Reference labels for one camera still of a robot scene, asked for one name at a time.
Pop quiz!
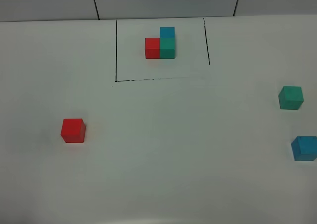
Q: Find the red template cube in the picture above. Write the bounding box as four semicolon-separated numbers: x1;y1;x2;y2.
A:
145;38;160;59

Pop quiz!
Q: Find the green template cube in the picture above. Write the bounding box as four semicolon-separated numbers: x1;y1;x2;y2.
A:
160;38;176;59

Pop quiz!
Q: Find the blue template cube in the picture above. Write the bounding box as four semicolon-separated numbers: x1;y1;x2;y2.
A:
160;27;175;38

